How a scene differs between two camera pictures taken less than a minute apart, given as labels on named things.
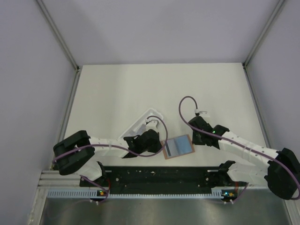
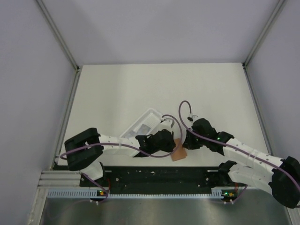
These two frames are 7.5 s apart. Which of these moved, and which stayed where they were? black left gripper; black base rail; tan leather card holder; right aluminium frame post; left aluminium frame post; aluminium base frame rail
Moved: tan leather card holder; black left gripper
Stayed: right aluminium frame post; left aluminium frame post; black base rail; aluminium base frame rail
